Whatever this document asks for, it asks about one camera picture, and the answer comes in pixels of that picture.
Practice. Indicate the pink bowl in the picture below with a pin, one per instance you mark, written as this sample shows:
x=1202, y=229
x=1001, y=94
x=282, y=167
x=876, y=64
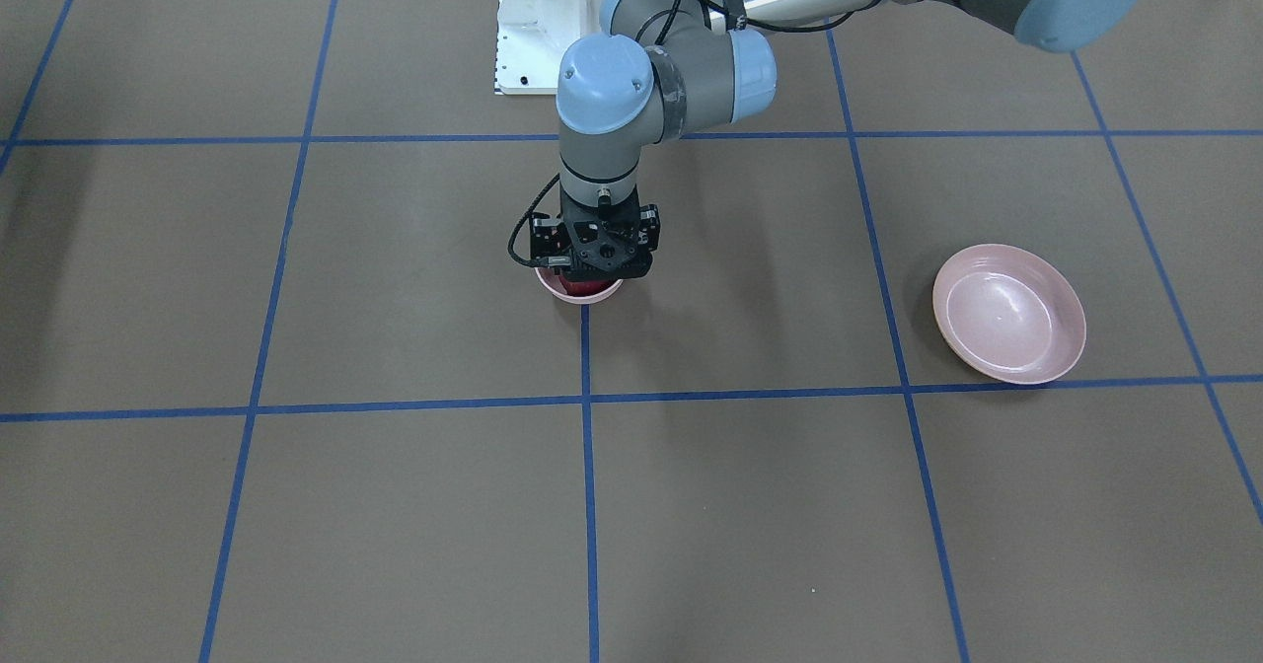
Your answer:
x=549, y=278

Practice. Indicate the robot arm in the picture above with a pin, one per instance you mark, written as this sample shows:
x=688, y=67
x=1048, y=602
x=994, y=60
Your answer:
x=658, y=69

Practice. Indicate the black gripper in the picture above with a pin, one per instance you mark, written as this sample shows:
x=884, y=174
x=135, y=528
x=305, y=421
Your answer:
x=543, y=238

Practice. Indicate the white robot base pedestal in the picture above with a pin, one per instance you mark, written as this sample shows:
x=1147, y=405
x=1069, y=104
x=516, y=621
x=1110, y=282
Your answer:
x=531, y=38

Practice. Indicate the pink plate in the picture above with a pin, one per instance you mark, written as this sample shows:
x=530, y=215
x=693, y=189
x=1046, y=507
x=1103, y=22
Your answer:
x=1009, y=314

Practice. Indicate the red apple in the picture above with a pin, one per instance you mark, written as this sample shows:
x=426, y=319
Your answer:
x=585, y=288

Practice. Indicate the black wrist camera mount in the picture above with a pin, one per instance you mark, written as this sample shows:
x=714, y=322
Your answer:
x=550, y=244

